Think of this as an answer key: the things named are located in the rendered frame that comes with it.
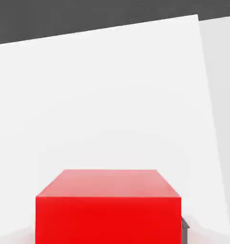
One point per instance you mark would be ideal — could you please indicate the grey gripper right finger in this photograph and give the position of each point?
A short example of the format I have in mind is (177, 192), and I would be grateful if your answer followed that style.
(185, 234)

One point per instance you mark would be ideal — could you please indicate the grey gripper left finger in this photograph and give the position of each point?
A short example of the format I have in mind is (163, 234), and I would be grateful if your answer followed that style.
(21, 238)

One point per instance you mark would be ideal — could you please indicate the small red cube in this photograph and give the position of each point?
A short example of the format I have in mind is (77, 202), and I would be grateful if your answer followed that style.
(108, 219)

